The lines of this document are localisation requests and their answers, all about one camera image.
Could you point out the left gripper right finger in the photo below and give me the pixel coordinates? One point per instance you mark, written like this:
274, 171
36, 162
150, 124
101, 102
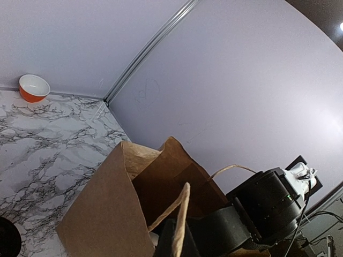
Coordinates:
190, 248

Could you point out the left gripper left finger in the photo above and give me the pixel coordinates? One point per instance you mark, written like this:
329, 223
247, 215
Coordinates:
165, 231

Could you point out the brown paper bag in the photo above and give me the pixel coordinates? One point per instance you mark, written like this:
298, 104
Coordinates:
131, 193

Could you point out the black plastic cup lid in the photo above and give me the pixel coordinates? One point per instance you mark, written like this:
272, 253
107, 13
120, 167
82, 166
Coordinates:
10, 239

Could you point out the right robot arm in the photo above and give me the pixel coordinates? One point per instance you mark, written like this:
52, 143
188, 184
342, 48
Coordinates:
261, 212

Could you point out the orange bowl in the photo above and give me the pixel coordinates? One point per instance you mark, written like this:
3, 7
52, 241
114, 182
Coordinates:
33, 88

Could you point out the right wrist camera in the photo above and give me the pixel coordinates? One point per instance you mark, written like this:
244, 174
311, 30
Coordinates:
302, 179

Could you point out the right aluminium frame post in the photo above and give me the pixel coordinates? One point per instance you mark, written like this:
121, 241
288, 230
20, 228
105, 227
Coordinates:
143, 54

